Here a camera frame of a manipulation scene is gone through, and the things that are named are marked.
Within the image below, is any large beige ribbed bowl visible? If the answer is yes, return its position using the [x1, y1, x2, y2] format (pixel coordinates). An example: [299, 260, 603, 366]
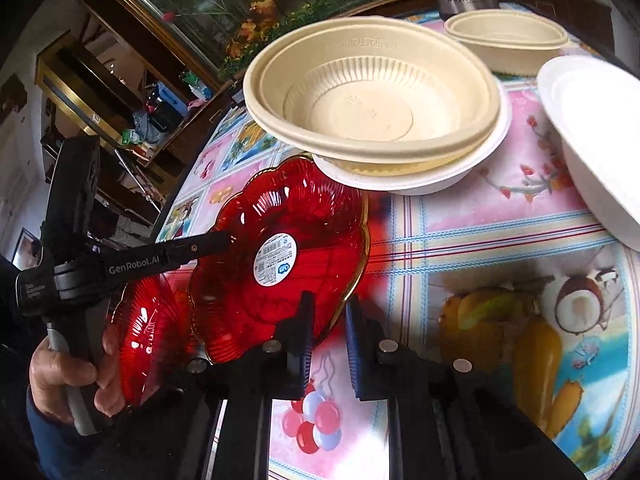
[243, 16, 503, 177]

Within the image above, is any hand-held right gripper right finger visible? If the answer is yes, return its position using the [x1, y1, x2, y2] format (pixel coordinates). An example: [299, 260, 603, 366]
[346, 295, 587, 480]

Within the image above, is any dark wooden cabinet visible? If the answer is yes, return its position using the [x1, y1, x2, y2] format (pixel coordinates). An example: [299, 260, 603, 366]
[65, 0, 251, 191]

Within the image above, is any printed colourful tablecloth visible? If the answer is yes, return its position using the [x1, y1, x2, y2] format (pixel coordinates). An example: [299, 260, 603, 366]
[152, 2, 640, 480]

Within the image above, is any white and green bottle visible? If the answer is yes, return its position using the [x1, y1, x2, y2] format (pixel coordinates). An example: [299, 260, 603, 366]
[187, 72, 213, 101]

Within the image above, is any flower wall poster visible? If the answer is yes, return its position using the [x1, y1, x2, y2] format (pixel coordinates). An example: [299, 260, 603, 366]
[107, 0, 441, 78]

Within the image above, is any large white plate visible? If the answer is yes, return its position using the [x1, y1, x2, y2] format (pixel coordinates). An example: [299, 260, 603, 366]
[537, 55, 640, 252]

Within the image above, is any white disposable bowl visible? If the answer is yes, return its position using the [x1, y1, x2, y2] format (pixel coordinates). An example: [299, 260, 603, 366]
[312, 92, 513, 197]

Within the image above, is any small beige bowl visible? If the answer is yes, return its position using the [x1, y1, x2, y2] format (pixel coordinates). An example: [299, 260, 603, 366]
[444, 9, 570, 77]

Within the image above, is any person's left forearm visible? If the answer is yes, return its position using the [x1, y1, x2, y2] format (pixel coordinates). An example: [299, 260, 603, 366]
[25, 390, 103, 480]

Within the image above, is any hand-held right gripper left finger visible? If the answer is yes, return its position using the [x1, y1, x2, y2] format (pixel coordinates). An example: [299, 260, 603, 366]
[187, 291, 317, 480]

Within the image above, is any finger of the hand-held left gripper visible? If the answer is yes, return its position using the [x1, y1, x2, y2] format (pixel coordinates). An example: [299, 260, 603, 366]
[170, 230, 235, 272]

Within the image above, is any gold framed display shelf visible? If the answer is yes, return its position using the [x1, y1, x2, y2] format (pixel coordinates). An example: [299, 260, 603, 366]
[36, 35, 168, 211]

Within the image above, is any red glass plate with label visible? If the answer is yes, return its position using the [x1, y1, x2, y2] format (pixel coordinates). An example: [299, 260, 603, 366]
[187, 156, 371, 366]

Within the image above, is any person's left hand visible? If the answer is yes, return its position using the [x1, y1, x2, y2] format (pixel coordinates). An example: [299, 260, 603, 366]
[29, 326, 124, 424]

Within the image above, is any small framed picture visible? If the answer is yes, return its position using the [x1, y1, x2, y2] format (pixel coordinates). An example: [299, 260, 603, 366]
[11, 227, 43, 271]

